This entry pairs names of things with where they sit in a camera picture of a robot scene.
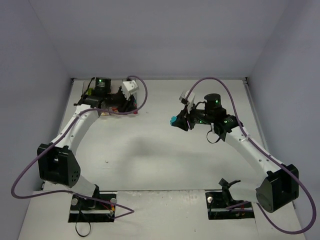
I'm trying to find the purple cable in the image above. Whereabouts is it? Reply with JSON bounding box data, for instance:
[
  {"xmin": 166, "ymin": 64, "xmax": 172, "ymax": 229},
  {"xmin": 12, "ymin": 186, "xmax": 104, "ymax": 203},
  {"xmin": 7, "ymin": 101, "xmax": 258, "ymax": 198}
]
[
  {"xmin": 184, "ymin": 76, "xmax": 316, "ymax": 235},
  {"xmin": 10, "ymin": 75, "xmax": 148, "ymax": 221}
]

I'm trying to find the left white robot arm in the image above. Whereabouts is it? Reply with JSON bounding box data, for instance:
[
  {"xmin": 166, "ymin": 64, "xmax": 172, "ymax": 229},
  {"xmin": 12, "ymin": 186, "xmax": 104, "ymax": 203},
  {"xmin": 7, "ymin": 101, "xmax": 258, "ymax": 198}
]
[{"xmin": 37, "ymin": 77, "xmax": 139, "ymax": 199}]

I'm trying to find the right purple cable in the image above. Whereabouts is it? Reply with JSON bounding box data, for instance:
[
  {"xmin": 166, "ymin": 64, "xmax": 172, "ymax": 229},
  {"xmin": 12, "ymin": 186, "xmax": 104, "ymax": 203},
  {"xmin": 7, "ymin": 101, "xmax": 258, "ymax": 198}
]
[{"xmin": 184, "ymin": 76, "xmax": 316, "ymax": 235}]

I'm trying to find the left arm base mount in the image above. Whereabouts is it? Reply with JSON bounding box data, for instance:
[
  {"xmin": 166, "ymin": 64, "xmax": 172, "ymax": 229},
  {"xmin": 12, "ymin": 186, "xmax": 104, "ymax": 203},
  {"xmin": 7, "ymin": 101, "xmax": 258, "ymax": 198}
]
[{"xmin": 68, "ymin": 194, "xmax": 116, "ymax": 223}]

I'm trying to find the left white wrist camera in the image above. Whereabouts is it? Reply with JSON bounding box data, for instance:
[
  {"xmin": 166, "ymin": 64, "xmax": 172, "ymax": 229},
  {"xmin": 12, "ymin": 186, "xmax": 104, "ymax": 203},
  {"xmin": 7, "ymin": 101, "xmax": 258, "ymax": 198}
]
[{"xmin": 121, "ymin": 80, "xmax": 139, "ymax": 100}]

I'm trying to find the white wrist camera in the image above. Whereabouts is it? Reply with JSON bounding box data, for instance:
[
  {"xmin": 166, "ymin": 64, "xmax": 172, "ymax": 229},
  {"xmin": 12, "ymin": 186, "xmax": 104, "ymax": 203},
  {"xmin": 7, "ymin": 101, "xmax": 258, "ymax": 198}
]
[
  {"xmin": 121, "ymin": 80, "xmax": 139, "ymax": 100},
  {"xmin": 179, "ymin": 90, "xmax": 195, "ymax": 113}
]

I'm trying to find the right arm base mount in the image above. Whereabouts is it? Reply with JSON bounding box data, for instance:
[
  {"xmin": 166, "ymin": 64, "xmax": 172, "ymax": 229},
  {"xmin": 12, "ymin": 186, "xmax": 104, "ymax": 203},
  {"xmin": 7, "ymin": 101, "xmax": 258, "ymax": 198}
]
[{"xmin": 205, "ymin": 178, "xmax": 255, "ymax": 220}]

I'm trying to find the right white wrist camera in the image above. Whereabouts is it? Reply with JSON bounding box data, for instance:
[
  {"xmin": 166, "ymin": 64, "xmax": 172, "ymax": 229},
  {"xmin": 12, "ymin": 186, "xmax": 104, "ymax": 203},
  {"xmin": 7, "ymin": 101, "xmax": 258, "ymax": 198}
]
[{"xmin": 179, "ymin": 90, "xmax": 195, "ymax": 113}]

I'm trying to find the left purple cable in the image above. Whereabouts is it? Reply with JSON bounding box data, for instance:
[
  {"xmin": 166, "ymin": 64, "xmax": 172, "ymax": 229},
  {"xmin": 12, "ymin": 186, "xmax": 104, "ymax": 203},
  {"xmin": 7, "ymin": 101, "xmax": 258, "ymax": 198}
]
[{"xmin": 10, "ymin": 75, "xmax": 148, "ymax": 221}]

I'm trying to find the small teal lego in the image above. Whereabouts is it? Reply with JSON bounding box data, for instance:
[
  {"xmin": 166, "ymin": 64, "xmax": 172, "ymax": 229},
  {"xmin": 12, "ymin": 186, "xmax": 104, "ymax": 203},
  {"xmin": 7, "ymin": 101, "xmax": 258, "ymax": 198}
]
[{"xmin": 170, "ymin": 116, "xmax": 177, "ymax": 126}]

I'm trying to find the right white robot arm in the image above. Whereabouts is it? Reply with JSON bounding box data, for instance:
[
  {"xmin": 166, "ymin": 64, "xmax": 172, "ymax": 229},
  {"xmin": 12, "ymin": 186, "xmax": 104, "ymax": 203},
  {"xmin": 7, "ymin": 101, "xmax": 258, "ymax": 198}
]
[{"xmin": 170, "ymin": 91, "xmax": 299, "ymax": 213}]

